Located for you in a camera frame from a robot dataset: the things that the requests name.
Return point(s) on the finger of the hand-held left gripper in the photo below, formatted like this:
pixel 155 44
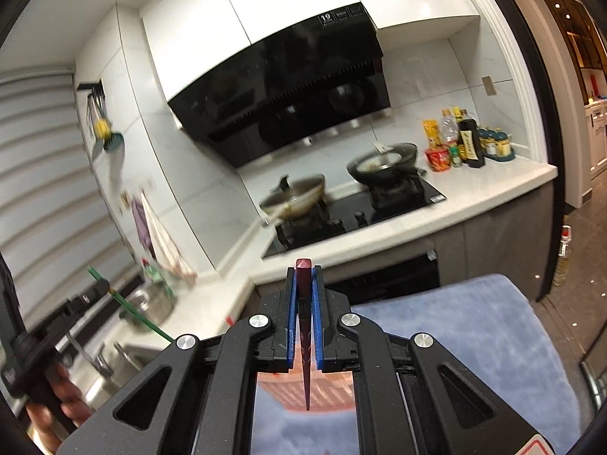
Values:
pixel 83 303

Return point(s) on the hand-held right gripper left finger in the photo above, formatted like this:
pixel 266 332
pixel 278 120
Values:
pixel 293 322

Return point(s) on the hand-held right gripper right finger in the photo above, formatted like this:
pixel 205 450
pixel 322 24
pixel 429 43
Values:
pixel 317 322

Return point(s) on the dark red chopstick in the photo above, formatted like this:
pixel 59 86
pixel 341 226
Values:
pixel 303 294

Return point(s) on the green chopstick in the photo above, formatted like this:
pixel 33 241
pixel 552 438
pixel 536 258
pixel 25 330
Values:
pixel 128 305

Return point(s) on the pink perforated utensil basket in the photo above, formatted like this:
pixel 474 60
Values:
pixel 284 391

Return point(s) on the hanging kitchen utensils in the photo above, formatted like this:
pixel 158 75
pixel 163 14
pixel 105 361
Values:
pixel 102 123

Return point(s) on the person's left hand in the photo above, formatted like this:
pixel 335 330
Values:
pixel 71 396

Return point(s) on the chrome faucet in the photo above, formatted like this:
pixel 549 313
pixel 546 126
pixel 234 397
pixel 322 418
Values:
pixel 95 358

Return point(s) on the steel colander bowl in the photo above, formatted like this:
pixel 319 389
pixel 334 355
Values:
pixel 147 308

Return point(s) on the green dish soap bottle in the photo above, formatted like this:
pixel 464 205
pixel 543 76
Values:
pixel 156 277

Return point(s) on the black built-in oven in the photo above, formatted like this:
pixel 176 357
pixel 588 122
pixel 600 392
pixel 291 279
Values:
pixel 389 277

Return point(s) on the purple hanging cloth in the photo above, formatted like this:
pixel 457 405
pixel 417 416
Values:
pixel 141 225

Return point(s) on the white hanging towel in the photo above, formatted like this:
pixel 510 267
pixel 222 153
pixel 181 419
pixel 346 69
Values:
pixel 168 246

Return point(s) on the black gas stove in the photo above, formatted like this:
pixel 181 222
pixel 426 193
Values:
pixel 351 218

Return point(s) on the white window blind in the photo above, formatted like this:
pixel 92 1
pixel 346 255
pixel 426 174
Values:
pixel 52 189

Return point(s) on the beige wok with glass lid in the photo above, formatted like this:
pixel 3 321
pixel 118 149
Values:
pixel 294 196

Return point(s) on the blue-grey plush mat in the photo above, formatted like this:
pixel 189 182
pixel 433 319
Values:
pixel 474 341

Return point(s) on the black wok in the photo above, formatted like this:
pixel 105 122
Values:
pixel 384 163

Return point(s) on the red instant noodle cup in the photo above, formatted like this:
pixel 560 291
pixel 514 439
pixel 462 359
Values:
pixel 436 160

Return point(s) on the small green-cap bottle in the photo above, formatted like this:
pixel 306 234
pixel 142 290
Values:
pixel 456 157

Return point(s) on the yellow seasoning packet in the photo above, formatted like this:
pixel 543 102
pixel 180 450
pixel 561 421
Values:
pixel 431 133

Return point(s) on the black range hood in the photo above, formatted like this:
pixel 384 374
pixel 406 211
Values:
pixel 284 90

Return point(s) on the dark soy sauce bottle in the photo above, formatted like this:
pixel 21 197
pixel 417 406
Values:
pixel 470 144

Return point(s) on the clear plastic bottle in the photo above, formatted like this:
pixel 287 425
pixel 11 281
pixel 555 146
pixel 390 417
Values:
pixel 449 128

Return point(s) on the teal spice jar rack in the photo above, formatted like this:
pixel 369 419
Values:
pixel 495 144

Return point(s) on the oil bottle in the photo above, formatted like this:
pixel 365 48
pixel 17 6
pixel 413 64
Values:
pixel 564 256

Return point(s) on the wall switch plate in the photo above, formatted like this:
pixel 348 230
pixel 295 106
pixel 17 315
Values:
pixel 488 86

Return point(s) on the white wall cabinet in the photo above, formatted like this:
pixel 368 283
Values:
pixel 265 4

